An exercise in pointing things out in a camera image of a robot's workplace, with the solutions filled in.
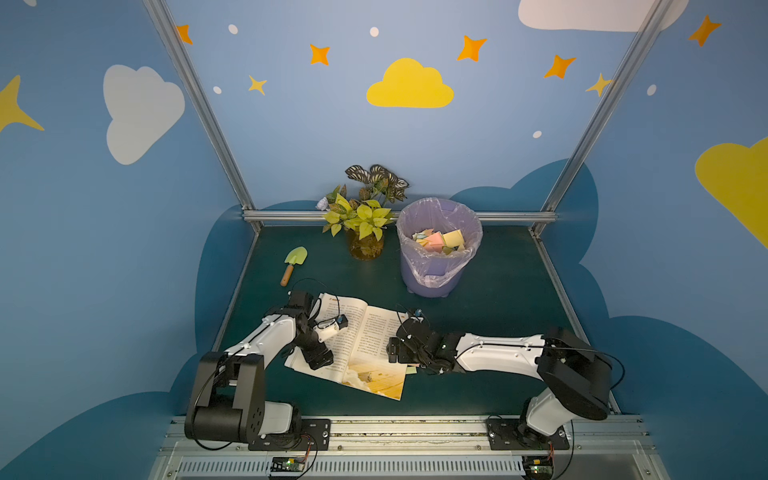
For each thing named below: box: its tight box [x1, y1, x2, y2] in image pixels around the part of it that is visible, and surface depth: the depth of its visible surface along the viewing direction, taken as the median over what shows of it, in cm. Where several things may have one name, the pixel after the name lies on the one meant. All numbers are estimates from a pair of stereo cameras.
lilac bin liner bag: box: [396, 197, 483, 287], surface depth 86 cm
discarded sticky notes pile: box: [412, 229, 466, 255], surface depth 100 cm
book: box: [284, 293, 407, 401], surface depth 88 cm
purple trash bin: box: [396, 197, 484, 298], surface depth 92 cm
